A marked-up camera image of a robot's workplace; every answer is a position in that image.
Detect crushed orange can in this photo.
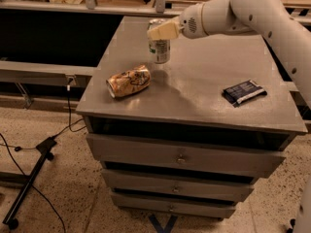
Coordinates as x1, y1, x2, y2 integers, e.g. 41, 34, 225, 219
106, 65, 151, 98

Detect black floor cable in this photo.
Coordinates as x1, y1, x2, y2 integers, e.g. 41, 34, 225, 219
0, 84, 87, 233

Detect bottom grey drawer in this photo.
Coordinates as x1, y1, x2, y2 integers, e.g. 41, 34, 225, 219
110, 192, 236, 218

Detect grey drawer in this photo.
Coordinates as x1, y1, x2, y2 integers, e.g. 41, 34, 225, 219
86, 133, 285, 178
110, 192, 236, 218
102, 169, 254, 202

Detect grey drawer cabinet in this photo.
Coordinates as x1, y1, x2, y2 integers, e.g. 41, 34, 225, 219
77, 17, 307, 207

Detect black stand leg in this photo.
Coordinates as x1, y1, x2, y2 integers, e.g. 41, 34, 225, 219
0, 137, 56, 230

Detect middle grey drawer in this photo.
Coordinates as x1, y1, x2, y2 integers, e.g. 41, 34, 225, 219
102, 169, 254, 202

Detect silver 7up can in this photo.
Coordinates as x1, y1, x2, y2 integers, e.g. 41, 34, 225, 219
148, 18, 170, 64

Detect dark blue snack packet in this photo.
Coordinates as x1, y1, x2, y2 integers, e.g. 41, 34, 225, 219
223, 80, 267, 107

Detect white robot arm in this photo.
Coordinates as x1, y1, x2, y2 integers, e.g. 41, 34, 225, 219
147, 0, 311, 107

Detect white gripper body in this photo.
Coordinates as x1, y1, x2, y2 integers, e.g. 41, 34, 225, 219
179, 0, 254, 39

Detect top grey drawer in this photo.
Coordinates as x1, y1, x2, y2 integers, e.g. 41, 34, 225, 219
86, 133, 285, 178

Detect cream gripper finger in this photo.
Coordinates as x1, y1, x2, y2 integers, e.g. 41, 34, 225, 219
147, 17, 180, 41

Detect grey side shelf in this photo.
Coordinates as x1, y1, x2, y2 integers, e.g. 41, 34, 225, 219
0, 61, 95, 87

